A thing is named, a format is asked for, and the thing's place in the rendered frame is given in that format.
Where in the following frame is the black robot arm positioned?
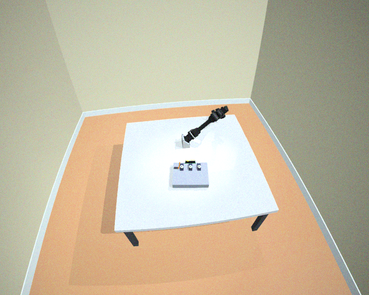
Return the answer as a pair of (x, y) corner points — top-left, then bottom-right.
(184, 106), (228, 143)

